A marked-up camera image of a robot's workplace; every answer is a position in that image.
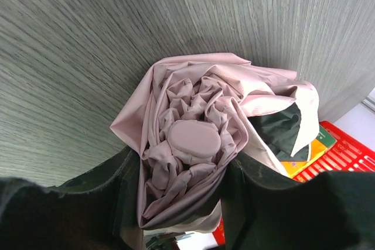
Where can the pink folding umbrella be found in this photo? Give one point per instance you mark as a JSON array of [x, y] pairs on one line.
[[190, 116]]

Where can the red plastic basket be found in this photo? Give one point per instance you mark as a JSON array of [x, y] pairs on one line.
[[340, 153]]

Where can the orange green carton box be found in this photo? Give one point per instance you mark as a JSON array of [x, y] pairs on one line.
[[309, 154]]

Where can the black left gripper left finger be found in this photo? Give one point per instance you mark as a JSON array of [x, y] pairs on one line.
[[95, 210]]

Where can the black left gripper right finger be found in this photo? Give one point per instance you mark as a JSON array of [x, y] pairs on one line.
[[293, 212]]

